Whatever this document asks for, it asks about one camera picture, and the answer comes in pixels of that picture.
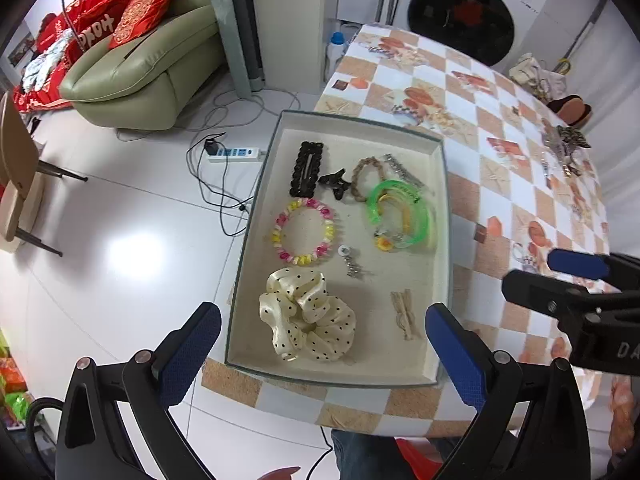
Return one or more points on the black plug adapter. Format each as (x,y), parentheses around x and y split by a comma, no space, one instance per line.
(212,146)

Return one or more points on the black rectangular hair clip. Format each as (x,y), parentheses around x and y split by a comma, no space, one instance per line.
(305,170)

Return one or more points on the red cushion with white letters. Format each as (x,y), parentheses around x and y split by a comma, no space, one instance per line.
(95,34)

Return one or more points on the pale green leather sofa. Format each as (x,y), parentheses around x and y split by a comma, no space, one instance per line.
(150,75)

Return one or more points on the red cushion with gold pattern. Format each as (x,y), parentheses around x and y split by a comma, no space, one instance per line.
(137,12)

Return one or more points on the beige wooden chair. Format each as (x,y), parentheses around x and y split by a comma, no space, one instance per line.
(15,160)

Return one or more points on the small black claw clip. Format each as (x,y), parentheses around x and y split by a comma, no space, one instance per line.
(334,182)

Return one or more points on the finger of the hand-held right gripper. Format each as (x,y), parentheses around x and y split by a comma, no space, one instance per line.
(530,287)
(575,262)

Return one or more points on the checked printed tablecloth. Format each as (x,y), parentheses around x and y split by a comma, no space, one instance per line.
(500,160)

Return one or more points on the beige bow hair clip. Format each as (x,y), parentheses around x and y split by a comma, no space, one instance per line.
(405,320)

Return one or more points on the person's blue jeans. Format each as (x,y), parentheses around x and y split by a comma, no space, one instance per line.
(360,455)

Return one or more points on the white detergent bottle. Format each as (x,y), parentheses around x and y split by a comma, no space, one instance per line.
(336,57)

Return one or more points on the cream cloth bag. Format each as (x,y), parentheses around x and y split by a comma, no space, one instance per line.
(532,72)

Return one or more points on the colourful snack bags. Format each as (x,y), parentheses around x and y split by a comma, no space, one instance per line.
(12,380)

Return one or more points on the person's right hand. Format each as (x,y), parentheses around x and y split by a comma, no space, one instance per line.
(625,410)

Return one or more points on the black gooseneck stand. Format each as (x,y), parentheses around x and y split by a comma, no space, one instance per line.
(67,10)

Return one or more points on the white washing machine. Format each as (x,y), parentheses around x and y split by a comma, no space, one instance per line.
(460,15)

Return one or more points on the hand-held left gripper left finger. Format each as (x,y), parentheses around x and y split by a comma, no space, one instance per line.
(190,355)

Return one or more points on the grey beige jewelry tray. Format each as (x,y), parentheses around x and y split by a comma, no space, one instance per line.
(365,345)

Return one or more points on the white power strip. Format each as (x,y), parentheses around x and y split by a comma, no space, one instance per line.
(235,154)

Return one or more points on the white patterned blanket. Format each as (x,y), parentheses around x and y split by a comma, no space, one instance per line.
(45,62)

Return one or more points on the cream polka dot scrunchie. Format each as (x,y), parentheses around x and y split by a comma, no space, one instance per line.
(285,310)

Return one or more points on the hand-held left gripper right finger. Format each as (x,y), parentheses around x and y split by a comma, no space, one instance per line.
(457,360)

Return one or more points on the silver hair clip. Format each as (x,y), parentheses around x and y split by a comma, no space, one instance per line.
(550,142)

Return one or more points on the red stool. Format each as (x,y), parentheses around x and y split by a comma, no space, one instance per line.
(420,452)

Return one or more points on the brown slipper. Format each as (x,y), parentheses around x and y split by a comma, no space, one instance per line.
(570,109)

